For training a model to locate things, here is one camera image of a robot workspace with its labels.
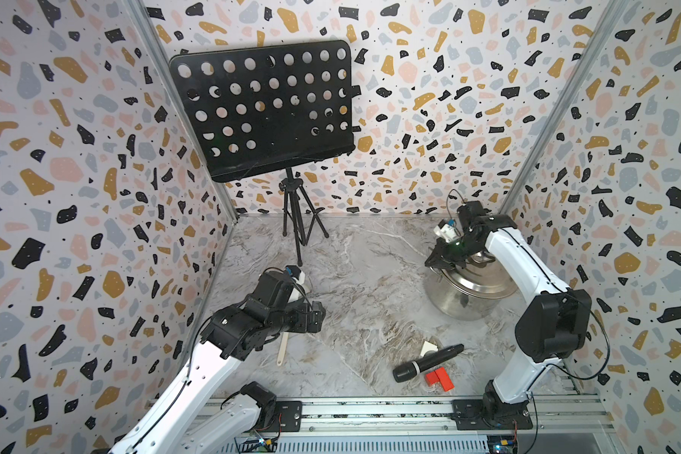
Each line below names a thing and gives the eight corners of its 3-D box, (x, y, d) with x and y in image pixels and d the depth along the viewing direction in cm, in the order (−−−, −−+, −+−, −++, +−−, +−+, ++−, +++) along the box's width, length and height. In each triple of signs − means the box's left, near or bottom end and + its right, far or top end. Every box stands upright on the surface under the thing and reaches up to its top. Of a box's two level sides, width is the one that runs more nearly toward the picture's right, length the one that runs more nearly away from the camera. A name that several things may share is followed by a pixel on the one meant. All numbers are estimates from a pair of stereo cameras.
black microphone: (395, 384, 81) (397, 380, 78) (390, 371, 83) (392, 367, 80) (465, 357, 86) (469, 352, 83) (459, 346, 89) (462, 341, 85)
